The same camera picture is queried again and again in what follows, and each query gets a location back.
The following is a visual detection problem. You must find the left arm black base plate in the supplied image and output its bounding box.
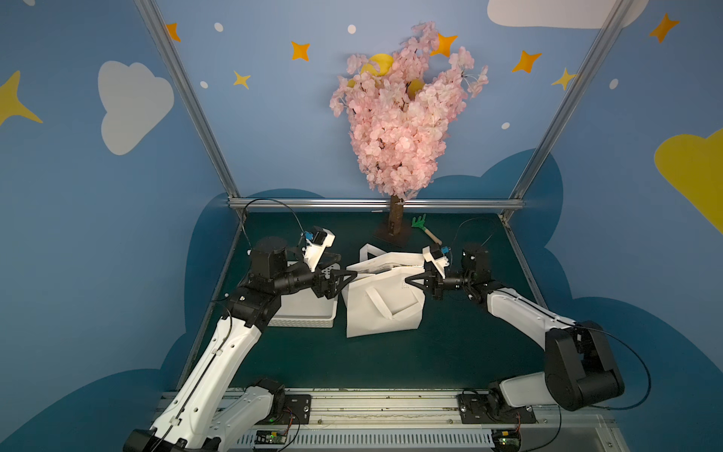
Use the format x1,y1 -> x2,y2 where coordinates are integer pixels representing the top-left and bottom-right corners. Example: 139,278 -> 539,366
256,394 -> 313,426

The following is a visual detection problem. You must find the white insulated delivery bag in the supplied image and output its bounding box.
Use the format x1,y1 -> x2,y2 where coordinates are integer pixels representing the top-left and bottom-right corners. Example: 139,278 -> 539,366
342,244 -> 426,338

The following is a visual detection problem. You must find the left small circuit board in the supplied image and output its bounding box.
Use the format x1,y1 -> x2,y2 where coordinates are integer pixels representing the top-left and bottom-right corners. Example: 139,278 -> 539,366
253,431 -> 288,447

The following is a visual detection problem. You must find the brown artificial tree trunk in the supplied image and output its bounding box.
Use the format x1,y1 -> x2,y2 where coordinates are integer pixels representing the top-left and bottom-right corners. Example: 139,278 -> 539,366
388,195 -> 404,238

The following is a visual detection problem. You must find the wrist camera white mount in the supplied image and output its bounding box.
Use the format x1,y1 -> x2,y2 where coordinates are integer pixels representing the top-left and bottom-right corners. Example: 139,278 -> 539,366
422,244 -> 450,279
303,227 -> 335,272

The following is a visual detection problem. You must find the small circuit board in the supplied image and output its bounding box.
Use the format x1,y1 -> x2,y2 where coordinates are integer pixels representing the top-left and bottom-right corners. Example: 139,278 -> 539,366
491,429 -> 522,452
253,431 -> 288,447

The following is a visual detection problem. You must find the white perforated plastic basket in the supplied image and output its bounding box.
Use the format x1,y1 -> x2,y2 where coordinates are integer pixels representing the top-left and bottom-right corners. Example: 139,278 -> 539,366
268,288 -> 338,329

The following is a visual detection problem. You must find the aluminium frame post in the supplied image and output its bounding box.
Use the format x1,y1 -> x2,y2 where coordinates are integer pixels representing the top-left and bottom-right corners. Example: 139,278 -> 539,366
502,0 -> 634,226
135,0 -> 242,218

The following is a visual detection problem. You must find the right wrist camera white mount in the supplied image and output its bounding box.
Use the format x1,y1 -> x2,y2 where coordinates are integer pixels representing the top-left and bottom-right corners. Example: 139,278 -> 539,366
422,244 -> 450,279

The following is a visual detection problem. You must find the pink blossom artificial tree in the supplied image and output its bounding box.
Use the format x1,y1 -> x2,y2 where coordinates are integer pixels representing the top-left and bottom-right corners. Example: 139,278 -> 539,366
329,22 -> 489,201

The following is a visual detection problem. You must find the green toy rake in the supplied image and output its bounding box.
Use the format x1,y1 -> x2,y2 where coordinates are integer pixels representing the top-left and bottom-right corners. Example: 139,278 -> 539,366
412,214 -> 442,246

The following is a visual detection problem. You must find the left aluminium frame post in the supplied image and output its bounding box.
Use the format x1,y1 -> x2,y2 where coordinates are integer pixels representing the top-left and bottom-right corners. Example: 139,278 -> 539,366
135,0 -> 242,218

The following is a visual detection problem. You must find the horizontal aluminium frame rail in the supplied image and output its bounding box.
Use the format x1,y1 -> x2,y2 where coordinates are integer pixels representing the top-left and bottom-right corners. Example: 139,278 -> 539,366
228,198 -> 525,211

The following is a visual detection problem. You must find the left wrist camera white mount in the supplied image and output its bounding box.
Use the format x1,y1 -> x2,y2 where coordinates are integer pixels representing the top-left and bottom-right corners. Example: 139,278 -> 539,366
303,227 -> 335,272

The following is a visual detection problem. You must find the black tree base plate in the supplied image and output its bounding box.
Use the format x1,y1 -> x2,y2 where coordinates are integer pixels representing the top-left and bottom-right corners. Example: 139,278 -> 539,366
373,222 -> 412,248

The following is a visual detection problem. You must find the right aluminium frame post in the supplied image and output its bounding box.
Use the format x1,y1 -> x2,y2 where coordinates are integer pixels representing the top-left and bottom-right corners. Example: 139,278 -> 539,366
502,0 -> 634,226

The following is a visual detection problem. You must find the right small circuit board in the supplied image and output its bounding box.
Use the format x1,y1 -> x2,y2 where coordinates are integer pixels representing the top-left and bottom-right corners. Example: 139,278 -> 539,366
491,429 -> 522,452

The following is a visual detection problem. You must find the front aluminium mounting rail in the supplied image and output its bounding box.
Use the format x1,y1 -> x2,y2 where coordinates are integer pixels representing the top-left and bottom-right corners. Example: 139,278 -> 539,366
137,387 -> 628,452

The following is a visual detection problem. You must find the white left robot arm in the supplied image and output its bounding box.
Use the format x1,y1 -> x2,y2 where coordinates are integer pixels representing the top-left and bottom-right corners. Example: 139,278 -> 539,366
124,228 -> 357,451

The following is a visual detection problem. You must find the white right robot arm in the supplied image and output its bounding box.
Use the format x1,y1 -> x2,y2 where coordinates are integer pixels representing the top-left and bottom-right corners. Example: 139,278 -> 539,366
405,244 -> 625,412

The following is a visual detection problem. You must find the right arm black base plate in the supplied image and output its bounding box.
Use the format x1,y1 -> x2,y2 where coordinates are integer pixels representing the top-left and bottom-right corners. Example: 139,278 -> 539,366
457,391 -> 537,425

